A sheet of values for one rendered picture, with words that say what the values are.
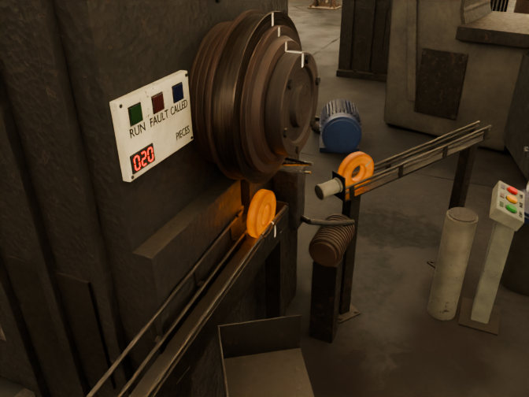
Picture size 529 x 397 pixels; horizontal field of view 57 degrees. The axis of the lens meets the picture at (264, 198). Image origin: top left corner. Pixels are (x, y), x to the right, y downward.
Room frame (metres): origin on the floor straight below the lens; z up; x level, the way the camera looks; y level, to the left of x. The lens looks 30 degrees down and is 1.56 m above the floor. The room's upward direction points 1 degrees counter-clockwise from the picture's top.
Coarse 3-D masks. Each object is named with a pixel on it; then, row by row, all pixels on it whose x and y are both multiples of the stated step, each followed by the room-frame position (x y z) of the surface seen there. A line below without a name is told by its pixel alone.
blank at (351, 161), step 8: (360, 152) 1.69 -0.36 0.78; (344, 160) 1.66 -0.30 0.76; (352, 160) 1.65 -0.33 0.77; (360, 160) 1.67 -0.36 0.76; (368, 160) 1.69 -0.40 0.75; (344, 168) 1.64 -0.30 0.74; (352, 168) 1.65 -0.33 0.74; (360, 168) 1.71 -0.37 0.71; (368, 168) 1.69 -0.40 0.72; (344, 176) 1.63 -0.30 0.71; (360, 176) 1.69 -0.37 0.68; (360, 184) 1.67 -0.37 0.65
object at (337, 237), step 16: (320, 240) 1.49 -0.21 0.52; (336, 240) 1.49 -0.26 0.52; (320, 256) 1.47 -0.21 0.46; (336, 256) 1.46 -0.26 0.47; (320, 272) 1.50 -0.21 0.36; (336, 272) 1.48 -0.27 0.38; (320, 288) 1.50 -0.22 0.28; (336, 288) 1.49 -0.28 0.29; (320, 304) 1.50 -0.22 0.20; (336, 304) 1.50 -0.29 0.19; (320, 320) 1.50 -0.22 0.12; (336, 320) 1.52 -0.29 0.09; (320, 336) 1.50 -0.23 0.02
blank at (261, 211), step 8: (264, 192) 1.33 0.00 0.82; (272, 192) 1.37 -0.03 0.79; (256, 200) 1.30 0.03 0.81; (264, 200) 1.32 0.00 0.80; (272, 200) 1.37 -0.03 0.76; (256, 208) 1.28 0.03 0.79; (264, 208) 1.36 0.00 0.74; (272, 208) 1.37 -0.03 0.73; (248, 216) 1.27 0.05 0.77; (256, 216) 1.26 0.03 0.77; (264, 216) 1.35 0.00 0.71; (272, 216) 1.37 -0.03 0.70; (248, 224) 1.27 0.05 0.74; (256, 224) 1.26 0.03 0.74; (264, 224) 1.32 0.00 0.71; (248, 232) 1.28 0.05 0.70; (256, 232) 1.26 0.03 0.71
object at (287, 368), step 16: (272, 320) 0.88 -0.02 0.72; (288, 320) 0.88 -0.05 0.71; (224, 336) 0.86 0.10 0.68; (240, 336) 0.86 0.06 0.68; (256, 336) 0.87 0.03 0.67; (272, 336) 0.88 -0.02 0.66; (288, 336) 0.88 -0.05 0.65; (224, 352) 0.86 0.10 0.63; (240, 352) 0.86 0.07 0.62; (256, 352) 0.87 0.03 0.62; (272, 352) 0.88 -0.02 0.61; (288, 352) 0.88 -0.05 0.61; (224, 368) 0.73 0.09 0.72; (240, 368) 0.83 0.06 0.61; (256, 368) 0.83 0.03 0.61; (272, 368) 0.83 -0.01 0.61; (288, 368) 0.83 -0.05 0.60; (304, 368) 0.83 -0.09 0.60; (224, 384) 0.71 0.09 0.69; (240, 384) 0.78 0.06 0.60; (256, 384) 0.78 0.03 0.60; (272, 384) 0.78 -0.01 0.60; (288, 384) 0.78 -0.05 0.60; (304, 384) 0.78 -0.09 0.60
